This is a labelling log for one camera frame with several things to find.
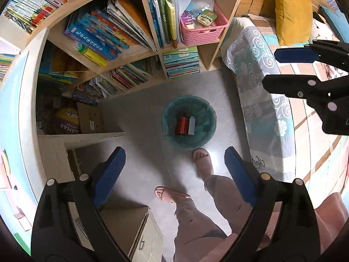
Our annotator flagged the row of thin picture books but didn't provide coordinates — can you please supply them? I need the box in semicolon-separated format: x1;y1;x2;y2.
109;57;161;90

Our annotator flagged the yellow pillow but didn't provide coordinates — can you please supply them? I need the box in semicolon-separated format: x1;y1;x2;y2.
275;0;313;46

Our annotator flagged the row of blue books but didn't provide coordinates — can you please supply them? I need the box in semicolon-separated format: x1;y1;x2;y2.
64;0;157;67

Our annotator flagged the pink cloth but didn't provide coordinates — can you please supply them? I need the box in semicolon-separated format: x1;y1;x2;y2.
313;192;347;253

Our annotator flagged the pink sandal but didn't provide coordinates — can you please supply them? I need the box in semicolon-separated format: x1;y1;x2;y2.
154;186;191;204
192;148;214;182

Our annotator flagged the white shelf unit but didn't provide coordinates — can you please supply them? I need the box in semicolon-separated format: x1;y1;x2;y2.
0;14;30;88

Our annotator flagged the purple yellow basketball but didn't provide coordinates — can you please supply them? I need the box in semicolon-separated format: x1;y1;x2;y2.
53;107;81;135

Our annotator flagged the grey swirl patterned blanket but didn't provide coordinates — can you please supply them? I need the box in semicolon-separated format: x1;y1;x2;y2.
221;16;296;182

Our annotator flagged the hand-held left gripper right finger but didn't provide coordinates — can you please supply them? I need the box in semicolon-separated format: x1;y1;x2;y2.
218;147;321;262

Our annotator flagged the pink plastic basket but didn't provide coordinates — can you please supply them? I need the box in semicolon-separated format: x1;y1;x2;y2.
180;4;229;47

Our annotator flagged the person's left leg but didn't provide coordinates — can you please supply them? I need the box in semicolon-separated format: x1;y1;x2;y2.
173;194;235;262

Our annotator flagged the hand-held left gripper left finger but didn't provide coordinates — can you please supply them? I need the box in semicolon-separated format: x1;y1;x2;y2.
31;147;131;262

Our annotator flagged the pile of colourful books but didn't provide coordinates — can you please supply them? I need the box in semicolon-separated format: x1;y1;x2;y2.
38;46;118;107

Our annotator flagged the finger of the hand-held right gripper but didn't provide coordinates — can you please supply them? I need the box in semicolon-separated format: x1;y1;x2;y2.
262;74;349;114
274;40;349;73

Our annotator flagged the row of books in white shelf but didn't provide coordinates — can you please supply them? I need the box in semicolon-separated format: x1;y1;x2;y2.
0;54;16;83

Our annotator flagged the green tin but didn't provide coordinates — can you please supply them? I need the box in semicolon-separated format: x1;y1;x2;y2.
196;9;219;27

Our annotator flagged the person's right leg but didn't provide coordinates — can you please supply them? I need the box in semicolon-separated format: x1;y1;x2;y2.
204;173;255;235

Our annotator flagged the beige drawer cabinet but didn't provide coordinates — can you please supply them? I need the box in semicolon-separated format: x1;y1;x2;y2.
97;206;164;262

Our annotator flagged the row of comic books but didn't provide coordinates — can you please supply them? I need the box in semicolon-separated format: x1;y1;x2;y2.
1;0;73;34

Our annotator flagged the cardboard box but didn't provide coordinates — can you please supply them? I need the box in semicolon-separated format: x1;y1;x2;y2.
76;102;105;134

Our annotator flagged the pink and blue desk mat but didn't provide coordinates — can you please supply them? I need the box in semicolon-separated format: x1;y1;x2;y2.
0;50;39;254

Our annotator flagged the teal trash bin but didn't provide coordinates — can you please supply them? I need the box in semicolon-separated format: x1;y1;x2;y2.
162;95;217;150

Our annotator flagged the row of green books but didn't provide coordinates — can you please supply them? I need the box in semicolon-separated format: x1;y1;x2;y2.
147;0;180;48

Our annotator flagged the stack of teal books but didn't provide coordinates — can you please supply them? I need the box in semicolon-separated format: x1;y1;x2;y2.
162;46;201;78

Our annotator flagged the purple packet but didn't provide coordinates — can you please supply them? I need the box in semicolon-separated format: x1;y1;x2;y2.
181;11;197;29

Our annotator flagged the plaid bed sheet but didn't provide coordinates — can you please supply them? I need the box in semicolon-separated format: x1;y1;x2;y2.
284;14;349;224

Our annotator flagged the red can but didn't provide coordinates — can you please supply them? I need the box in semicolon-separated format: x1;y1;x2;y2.
176;111;190;136

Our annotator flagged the teal cushion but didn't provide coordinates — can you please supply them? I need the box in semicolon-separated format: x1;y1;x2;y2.
319;5;349;43

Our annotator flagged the person's leg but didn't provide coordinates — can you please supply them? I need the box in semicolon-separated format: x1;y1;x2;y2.
173;194;235;262
204;173;255;235

